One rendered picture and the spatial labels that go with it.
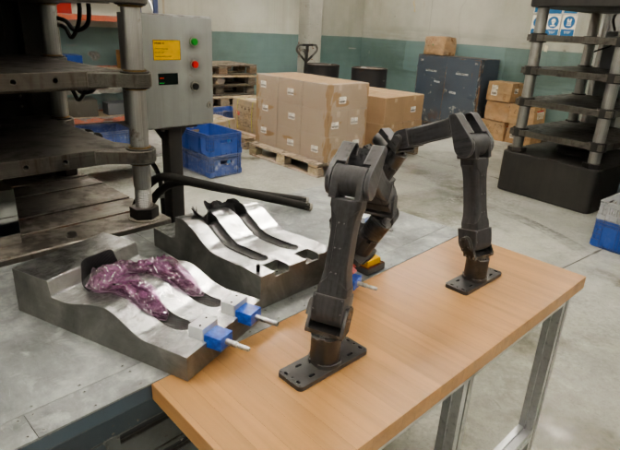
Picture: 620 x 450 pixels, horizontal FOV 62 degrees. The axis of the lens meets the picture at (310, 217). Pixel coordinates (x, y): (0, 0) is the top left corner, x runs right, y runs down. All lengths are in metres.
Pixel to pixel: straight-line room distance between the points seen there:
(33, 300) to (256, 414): 0.60
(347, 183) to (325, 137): 4.26
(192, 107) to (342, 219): 1.18
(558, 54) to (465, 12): 1.72
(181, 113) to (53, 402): 1.24
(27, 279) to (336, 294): 0.70
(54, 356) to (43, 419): 0.18
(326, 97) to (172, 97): 3.32
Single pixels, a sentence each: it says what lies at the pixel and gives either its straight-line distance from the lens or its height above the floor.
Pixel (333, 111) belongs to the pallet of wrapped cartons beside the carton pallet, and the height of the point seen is 0.67.
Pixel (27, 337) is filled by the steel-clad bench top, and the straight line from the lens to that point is 1.28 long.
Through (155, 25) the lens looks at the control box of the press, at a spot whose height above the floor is 1.43.
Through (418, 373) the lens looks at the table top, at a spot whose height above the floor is 0.80.
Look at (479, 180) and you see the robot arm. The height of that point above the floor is 1.09.
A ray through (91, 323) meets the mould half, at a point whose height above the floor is 0.85.
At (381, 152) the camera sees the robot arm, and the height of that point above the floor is 1.23.
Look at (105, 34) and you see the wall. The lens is 8.03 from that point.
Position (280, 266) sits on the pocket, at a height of 0.87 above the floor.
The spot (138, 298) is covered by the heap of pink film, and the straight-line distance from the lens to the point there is 1.15.
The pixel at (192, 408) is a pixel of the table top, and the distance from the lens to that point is 1.01.
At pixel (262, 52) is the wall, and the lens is 9.15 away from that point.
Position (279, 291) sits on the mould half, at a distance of 1.30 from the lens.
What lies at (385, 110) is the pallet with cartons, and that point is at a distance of 5.91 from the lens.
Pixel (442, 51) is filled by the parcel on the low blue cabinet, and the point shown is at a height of 1.19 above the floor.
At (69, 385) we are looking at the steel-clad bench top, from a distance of 1.11.
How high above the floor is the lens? 1.45
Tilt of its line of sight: 21 degrees down
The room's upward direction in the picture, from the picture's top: 3 degrees clockwise
